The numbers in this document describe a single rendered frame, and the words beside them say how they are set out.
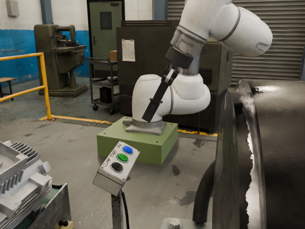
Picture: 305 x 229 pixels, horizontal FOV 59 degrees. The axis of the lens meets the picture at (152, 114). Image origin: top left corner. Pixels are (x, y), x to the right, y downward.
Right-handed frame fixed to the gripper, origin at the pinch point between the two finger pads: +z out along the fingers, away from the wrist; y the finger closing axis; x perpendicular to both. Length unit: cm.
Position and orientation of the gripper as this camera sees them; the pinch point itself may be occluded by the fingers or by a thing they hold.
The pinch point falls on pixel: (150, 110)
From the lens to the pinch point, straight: 84.3
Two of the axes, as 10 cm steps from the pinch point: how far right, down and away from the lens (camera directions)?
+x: 8.8, 4.8, -0.1
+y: -1.8, 3.1, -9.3
